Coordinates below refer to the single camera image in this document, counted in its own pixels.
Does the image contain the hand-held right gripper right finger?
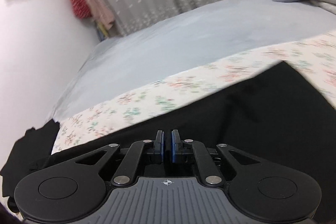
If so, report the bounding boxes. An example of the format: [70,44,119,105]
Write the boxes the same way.
[171,130,261,186]

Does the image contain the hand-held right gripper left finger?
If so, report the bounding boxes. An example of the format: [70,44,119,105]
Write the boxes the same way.
[75,130,166,186]

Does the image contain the black pants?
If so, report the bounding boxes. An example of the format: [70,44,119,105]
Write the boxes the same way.
[50,61,336,214]

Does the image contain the floral printed blanket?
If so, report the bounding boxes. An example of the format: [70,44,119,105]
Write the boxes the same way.
[51,31,336,155]

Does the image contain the grey bed sheet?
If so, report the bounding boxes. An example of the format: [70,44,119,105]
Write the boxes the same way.
[51,0,336,122]

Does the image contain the folded black garment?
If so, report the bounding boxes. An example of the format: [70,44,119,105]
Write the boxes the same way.
[0,119,61,198]

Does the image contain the pink hanging garment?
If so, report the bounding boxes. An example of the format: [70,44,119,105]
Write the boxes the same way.
[84,0,115,30]

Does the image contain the red floral hanging garment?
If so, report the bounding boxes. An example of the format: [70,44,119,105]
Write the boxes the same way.
[69,0,92,19]

